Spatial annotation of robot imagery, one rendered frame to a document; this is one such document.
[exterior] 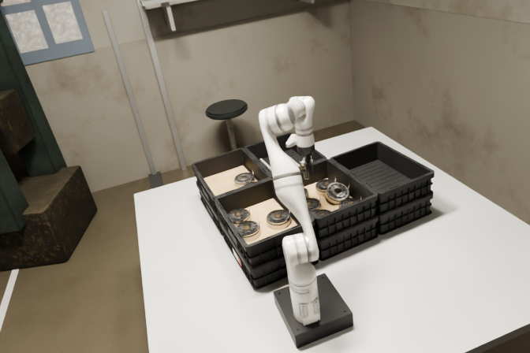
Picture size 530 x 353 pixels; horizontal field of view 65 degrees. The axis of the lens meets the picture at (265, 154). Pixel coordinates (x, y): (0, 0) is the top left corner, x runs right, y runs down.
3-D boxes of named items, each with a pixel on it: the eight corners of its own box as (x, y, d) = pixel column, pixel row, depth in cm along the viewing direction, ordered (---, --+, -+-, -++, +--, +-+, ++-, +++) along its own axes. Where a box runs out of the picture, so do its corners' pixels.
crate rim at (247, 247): (316, 224, 162) (316, 220, 161) (246, 253, 153) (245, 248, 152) (274, 181, 196) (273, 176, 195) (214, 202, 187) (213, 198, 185)
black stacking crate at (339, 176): (379, 217, 176) (378, 195, 171) (319, 243, 167) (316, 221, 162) (329, 179, 209) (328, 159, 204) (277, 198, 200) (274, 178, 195)
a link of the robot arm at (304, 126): (319, 128, 171) (297, 128, 174) (315, 93, 164) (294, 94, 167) (315, 135, 166) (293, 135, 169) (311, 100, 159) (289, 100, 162)
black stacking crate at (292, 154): (329, 178, 209) (327, 158, 204) (276, 198, 200) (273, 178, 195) (292, 150, 242) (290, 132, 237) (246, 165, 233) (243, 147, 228)
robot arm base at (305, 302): (324, 318, 140) (320, 280, 132) (299, 327, 138) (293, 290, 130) (313, 299, 148) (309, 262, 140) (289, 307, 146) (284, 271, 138)
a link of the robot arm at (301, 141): (291, 138, 179) (289, 124, 176) (316, 139, 175) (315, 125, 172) (285, 147, 172) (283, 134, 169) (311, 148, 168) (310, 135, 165)
